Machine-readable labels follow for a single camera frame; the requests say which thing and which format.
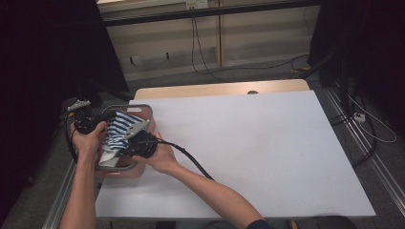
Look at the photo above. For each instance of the light wooden table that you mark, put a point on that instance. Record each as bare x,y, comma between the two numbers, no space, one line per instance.
207,89

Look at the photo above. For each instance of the yellow floor tape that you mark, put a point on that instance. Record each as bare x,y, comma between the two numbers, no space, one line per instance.
301,69

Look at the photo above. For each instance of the aluminium floor rail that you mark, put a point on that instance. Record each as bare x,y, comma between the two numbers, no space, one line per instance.
375,159
54,206

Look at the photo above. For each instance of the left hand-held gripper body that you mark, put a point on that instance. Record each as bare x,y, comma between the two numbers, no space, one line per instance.
84,124

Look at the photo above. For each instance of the person's left hand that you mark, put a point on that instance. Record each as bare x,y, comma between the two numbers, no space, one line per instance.
87,144

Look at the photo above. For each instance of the narrow black curtain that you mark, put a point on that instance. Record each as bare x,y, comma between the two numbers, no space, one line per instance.
375,47

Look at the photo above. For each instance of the blue white striped baby romper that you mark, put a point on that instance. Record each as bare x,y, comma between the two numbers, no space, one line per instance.
117,130

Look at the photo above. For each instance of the black horizontal metal bar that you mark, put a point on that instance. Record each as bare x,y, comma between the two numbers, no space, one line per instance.
223,11

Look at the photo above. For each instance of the white power strip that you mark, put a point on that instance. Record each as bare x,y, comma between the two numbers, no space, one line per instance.
359,117

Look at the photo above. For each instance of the white wall socket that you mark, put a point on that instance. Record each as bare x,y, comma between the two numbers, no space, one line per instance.
197,4

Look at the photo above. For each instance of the wide black curtain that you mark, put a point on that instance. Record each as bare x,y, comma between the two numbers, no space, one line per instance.
47,63

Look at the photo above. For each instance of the person's dark shirt sleeve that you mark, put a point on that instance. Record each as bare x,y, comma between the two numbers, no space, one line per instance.
259,225

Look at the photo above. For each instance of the white table cover sheet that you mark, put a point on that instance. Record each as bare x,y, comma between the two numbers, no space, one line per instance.
254,143

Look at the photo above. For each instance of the person's right hand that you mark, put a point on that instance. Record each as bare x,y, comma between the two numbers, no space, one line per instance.
164,157

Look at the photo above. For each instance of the pink basket with grey rim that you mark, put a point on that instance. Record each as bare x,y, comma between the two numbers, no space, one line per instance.
127,172

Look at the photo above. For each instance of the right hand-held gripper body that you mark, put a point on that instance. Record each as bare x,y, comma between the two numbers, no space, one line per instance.
141,144

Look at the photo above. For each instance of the black metal stand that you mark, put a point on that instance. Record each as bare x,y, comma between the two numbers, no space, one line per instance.
344,89

